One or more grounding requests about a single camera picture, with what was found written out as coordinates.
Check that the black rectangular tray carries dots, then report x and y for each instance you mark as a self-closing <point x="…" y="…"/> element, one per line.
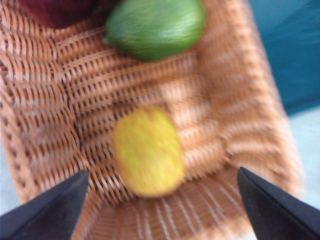
<point x="295" y="62"/>

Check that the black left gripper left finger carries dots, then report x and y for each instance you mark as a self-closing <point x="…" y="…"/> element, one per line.
<point x="50" y="215"/>

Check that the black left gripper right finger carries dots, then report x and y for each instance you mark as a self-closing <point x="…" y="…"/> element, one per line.
<point x="275" y="212"/>

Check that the brown wicker basket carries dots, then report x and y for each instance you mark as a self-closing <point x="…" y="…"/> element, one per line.
<point x="50" y="100"/>

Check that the yellow orange fruit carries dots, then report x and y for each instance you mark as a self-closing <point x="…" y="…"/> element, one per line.
<point x="148" y="152"/>

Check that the green fruit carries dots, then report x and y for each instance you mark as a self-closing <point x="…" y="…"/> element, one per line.
<point x="155" y="30"/>

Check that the dark purple fruit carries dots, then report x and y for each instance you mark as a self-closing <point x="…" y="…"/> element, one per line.
<point x="55" y="12"/>

